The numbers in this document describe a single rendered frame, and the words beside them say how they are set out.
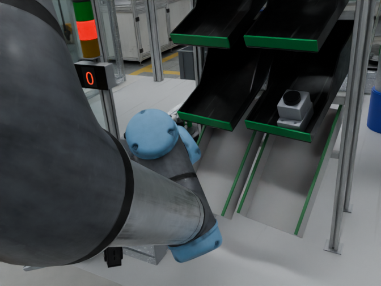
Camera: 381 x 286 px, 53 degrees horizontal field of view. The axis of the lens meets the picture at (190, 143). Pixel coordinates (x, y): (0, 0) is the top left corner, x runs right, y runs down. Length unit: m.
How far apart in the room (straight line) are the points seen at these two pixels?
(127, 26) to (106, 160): 5.98
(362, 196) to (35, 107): 1.08
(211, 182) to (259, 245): 0.21
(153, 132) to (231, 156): 0.37
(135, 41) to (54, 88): 5.97
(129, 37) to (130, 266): 5.43
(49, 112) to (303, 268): 0.80
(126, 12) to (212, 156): 5.34
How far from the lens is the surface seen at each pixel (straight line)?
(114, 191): 0.22
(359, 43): 0.77
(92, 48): 1.14
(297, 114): 0.70
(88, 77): 1.17
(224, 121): 0.74
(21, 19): 0.20
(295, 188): 0.83
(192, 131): 1.24
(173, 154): 0.55
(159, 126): 0.54
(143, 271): 0.93
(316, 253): 0.97
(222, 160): 0.88
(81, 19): 1.13
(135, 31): 6.10
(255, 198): 0.85
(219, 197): 0.86
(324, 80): 0.82
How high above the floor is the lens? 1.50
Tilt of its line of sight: 26 degrees down
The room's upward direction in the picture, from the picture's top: 5 degrees counter-clockwise
